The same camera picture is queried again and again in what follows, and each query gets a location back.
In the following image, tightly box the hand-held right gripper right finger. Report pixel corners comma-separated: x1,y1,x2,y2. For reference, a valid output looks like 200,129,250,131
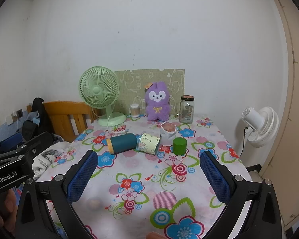
199,151,282,239

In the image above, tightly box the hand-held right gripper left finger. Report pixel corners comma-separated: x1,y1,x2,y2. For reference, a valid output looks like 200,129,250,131
15,150,98,239

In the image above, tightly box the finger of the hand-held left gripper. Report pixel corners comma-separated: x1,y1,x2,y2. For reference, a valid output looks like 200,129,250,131
0,132,25,158
17,131,53,159

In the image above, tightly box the teal cup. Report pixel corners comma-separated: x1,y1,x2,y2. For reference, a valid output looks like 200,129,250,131
108,133,138,154

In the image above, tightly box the clear cup with paper label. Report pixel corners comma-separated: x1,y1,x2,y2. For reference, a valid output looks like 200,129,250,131
136,133,162,156

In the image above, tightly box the green cup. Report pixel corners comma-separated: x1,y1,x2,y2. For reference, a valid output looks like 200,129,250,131
173,138,187,155

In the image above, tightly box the white cup pink content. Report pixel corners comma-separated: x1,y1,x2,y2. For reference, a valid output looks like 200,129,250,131
160,122,177,146

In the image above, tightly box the person's left hand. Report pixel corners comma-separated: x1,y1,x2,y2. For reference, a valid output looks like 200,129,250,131
0,190,18,237

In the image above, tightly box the white printed cloth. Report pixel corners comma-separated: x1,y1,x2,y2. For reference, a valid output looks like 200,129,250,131
32,141,72,180

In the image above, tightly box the black clothing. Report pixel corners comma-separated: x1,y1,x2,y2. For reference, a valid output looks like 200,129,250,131
22,98,56,142

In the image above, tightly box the wooden headboard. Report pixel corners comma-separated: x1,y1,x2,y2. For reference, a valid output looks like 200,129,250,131
27,101,101,143

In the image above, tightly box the floral tablecloth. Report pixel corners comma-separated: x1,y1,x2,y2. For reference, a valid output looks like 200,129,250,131
36,114,252,239

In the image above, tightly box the white fan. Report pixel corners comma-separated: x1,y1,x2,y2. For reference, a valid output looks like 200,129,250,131
241,106,279,148

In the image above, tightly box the glass jar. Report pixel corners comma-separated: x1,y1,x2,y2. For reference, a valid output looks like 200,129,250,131
179,95,195,123

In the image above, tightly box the green desk fan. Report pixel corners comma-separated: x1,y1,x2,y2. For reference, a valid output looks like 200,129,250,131
79,66,127,127

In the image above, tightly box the cotton swab container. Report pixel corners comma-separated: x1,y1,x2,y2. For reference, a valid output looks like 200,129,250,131
130,104,141,118

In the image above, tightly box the purple plush toy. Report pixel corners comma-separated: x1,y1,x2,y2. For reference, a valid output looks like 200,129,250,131
143,81,171,121

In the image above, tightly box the green patterned board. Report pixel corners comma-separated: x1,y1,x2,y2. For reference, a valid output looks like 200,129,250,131
114,68,185,117

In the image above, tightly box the beige door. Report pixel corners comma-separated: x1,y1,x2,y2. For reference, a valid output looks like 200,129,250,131
260,0,299,234

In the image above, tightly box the black fan cable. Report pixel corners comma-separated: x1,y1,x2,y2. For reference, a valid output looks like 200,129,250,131
239,126,249,158

